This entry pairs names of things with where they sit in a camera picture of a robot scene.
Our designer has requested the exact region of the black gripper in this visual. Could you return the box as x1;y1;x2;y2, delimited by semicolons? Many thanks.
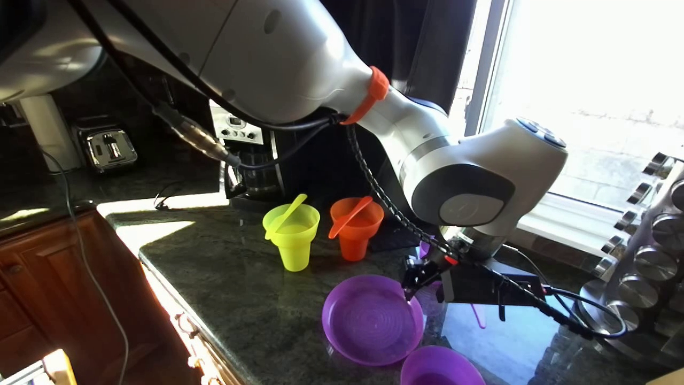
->
402;245;549;309

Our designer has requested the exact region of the purple plastic plate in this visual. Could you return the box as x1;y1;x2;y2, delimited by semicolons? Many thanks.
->
318;274;428;368

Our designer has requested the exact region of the purple plastic bowl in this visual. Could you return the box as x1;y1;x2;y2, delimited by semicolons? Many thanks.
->
398;345;487;385

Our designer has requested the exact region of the orange plastic cup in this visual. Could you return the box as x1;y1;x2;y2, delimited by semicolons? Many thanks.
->
328;197;386;264

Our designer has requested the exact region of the orange plastic spoon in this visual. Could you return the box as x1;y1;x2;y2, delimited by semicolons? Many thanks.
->
328;196;377;243

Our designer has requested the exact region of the yellow-green plastic cup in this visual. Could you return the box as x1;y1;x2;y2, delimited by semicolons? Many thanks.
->
261;201;323;274

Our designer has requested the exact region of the yellow-green plastic spoon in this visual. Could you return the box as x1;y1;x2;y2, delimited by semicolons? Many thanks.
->
264;191;309;243

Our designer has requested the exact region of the stainless steel coffee maker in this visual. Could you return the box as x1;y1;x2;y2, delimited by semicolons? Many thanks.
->
208;96;301;210

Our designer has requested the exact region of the dark curtain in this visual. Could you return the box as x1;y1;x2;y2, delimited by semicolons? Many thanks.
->
318;0;479;113

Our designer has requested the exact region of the bright window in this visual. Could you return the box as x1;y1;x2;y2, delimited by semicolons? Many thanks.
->
468;0;684;238

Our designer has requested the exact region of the chrome toaster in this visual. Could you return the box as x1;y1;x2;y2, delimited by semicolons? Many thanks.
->
72;121;142;176

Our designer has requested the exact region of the brown wooden cabinet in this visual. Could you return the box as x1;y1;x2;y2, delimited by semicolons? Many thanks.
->
0;210;244;385

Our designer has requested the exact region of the pale wooden board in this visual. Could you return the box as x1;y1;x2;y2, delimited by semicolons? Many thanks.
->
0;347;80;385

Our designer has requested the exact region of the white cylindrical container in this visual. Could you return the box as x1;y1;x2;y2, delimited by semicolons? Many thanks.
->
17;95;83;174

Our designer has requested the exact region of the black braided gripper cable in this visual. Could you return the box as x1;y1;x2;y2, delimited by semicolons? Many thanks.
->
344;124;458;253

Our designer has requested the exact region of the orange cable clip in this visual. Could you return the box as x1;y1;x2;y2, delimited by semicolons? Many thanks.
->
339;65;393;126

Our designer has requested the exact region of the black cable with metal connector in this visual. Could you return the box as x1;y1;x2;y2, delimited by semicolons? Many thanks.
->
70;0;351;174

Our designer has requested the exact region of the thin white cable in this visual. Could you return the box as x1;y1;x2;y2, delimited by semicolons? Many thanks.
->
40;149;134;385

